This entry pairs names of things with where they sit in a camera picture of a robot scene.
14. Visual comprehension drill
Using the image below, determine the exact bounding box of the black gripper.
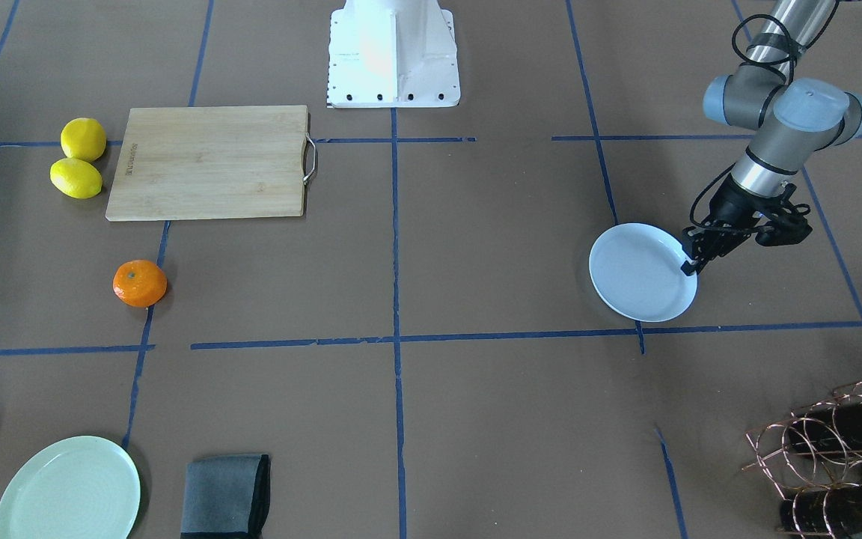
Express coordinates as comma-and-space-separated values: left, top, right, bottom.
680, 175, 764, 276

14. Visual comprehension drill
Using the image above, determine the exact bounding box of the blue plate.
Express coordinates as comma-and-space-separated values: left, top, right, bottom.
588, 222, 698, 322

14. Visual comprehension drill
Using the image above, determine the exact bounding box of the orange mandarin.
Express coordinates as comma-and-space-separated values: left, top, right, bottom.
111, 259, 168, 309

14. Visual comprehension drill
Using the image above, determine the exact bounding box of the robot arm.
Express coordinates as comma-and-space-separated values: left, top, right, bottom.
681, 1, 862, 276

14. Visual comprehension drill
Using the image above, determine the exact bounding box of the green plate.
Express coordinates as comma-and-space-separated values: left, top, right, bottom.
0, 436, 141, 538

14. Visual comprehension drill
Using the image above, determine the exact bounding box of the dark wine bottle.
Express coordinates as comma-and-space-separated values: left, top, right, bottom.
779, 487, 862, 538
786, 402, 862, 457

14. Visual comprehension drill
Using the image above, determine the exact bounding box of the wooden cutting board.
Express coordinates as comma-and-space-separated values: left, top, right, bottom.
106, 105, 317, 222

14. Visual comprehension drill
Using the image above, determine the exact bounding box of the grey folded cloth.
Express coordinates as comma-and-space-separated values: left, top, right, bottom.
179, 454, 272, 538

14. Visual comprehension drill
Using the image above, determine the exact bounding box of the lower yellow lemon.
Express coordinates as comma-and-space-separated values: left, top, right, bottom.
50, 157, 103, 199

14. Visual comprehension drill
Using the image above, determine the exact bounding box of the yellow lemon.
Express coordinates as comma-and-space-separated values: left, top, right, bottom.
59, 118, 108, 162
50, 157, 103, 199

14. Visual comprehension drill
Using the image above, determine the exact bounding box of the upper yellow lemon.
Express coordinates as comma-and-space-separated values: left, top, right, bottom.
59, 118, 108, 162

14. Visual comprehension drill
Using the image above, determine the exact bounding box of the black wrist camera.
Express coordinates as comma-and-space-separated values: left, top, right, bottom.
755, 183, 812, 248

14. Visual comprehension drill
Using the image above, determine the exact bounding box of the copper wire wine rack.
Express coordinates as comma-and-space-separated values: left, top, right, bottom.
745, 381, 862, 538

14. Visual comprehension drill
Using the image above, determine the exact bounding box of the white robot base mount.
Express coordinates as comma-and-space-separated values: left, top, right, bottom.
326, 1, 462, 109

